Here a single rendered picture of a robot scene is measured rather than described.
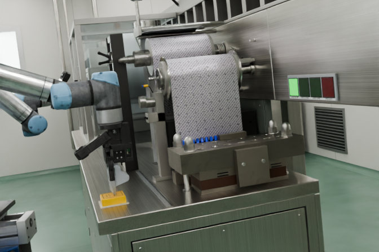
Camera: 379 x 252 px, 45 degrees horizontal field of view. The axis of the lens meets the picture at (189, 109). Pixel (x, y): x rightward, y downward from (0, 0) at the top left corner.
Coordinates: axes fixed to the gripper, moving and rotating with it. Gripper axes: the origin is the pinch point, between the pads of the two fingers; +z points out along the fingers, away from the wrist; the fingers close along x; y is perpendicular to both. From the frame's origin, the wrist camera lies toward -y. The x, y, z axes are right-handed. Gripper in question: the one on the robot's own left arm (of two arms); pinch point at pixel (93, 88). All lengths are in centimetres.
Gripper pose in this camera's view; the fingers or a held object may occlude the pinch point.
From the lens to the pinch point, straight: 218.1
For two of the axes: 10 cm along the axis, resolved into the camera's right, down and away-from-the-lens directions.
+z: 8.6, -1.3, 4.9
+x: 5.0, 1.5, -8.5
